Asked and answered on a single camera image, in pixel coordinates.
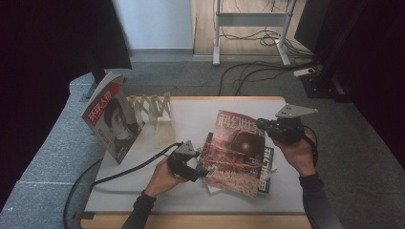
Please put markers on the orange red science fiction magazine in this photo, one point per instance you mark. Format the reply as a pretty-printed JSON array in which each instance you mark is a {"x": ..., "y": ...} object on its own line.
[{"x": 232, "y": 165}]

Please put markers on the person's right hand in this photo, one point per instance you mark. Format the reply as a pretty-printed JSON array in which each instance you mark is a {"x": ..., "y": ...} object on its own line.
[{"x": 301, "y": 157}]

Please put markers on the white power strip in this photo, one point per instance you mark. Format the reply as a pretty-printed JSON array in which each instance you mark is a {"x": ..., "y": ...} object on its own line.
[{"x": 304, "y": 72}]

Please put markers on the black stand leg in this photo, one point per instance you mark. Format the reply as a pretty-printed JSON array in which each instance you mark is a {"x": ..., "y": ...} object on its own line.
[{"x": 97, "y": 74}]

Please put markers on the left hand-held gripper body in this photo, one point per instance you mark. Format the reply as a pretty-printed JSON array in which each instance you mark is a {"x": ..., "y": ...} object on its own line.
[{"x": 180, "y": 162}]

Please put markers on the person's left hand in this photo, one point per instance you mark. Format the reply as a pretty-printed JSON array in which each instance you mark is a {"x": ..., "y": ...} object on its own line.
[{"x": 164, "y": 181}]

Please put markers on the white metal desk frame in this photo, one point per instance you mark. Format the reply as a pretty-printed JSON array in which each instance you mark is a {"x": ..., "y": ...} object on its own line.
[{"x": 251, "y": 19}]

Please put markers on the red and grey portrait magazine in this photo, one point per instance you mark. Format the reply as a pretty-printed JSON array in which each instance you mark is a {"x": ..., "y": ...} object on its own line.
[{"x": 117, "y": 127}]

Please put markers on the wooden folding book rack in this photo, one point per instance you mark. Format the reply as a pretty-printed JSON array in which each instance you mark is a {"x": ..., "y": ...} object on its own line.
[{"x": 164, "y": 133}]

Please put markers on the dark curtain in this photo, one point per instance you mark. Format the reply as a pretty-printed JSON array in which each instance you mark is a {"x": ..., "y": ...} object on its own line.
[
  {"x": 47, "y": 63},
  {"x": 379, "y": 79}
]

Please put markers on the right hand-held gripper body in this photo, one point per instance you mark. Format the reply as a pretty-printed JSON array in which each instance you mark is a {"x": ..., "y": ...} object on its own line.
[{"x": 288, "y": 130}]

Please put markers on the black metal stand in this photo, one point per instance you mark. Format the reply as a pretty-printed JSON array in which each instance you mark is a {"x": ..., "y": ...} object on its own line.
[{"x": 321, "y": 86}]

